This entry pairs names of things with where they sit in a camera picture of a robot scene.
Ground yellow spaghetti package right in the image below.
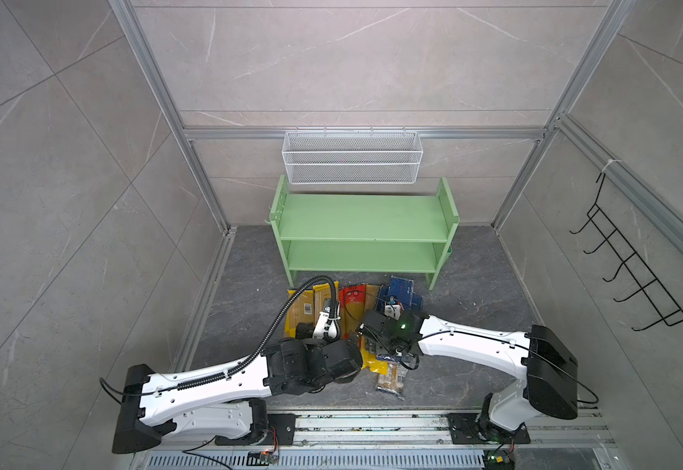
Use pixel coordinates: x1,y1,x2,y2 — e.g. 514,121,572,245
360,284,388,376

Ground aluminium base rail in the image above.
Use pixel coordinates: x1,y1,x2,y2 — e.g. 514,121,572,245
146,409,618,456

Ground black wire hook rack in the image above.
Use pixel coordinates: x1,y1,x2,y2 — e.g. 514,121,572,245
569,172,683,332

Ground blue Barilla pasta bag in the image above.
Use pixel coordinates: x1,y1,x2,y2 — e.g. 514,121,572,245
375,276,424,313

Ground white wire mesh basket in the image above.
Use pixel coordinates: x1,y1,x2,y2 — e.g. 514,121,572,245
282,131,424,185

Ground black corrugated cable conduit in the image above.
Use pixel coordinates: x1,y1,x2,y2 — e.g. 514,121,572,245
176,274,341,392

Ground red spaghetti package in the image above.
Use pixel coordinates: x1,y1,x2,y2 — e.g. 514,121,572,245
340,284,367,339

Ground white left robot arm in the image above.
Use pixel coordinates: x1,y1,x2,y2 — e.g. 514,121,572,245
112,305,363,454

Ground green two-tier shelf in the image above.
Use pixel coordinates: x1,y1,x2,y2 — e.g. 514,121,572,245
268,176,460,290

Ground yellow Pastatime spaghetti package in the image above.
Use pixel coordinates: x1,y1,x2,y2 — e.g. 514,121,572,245
313,281,339,318

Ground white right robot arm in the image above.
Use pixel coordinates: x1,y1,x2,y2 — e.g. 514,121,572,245
358,311,578,444

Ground clear brown spaghetti package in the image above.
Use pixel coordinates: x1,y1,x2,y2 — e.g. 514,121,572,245
376,362,408,400

